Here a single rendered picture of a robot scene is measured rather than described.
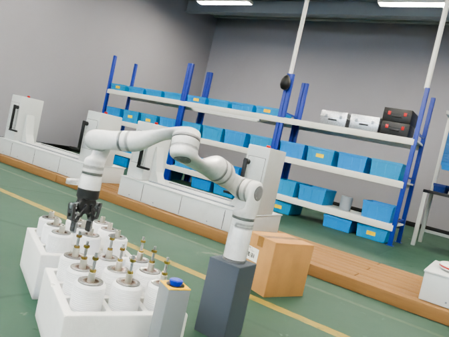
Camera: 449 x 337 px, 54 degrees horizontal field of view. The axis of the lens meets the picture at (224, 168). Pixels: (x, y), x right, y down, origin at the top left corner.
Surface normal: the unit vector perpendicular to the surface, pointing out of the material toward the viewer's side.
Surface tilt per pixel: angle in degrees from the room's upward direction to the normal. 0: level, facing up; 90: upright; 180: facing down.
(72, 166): 90
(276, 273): 90
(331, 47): 90
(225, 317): 90
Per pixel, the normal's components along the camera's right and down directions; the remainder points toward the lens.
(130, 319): 0.49, 0.15
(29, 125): 0.85, 0.00
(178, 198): -0.53, -0.07
